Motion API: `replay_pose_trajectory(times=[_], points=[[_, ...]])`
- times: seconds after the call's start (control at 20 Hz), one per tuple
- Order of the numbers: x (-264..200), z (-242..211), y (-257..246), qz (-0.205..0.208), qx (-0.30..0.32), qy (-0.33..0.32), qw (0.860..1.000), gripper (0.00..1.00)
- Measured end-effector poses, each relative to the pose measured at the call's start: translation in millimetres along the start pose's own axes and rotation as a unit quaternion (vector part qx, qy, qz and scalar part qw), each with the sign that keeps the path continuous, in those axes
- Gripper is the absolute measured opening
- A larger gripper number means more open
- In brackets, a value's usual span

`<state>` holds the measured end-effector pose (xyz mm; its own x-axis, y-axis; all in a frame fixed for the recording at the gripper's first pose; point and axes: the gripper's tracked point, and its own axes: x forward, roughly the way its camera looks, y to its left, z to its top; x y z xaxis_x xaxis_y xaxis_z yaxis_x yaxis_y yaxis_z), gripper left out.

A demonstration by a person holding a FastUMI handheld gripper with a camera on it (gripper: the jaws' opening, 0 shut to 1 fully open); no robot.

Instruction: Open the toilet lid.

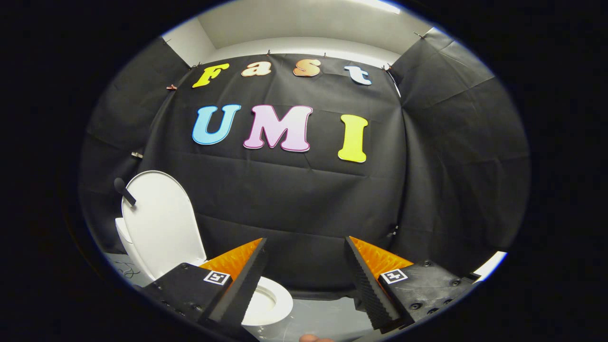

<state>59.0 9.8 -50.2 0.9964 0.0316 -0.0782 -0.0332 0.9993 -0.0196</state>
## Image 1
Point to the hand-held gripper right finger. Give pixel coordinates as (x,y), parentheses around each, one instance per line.
(370,294)

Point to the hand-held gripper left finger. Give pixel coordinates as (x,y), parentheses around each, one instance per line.
(244,289)

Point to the white toilet lid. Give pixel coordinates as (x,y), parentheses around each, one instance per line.
(161,223)

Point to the white toilet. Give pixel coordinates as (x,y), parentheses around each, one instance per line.
(124,235)

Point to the black backdrop cloth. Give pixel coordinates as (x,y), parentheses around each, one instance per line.
(304,204)

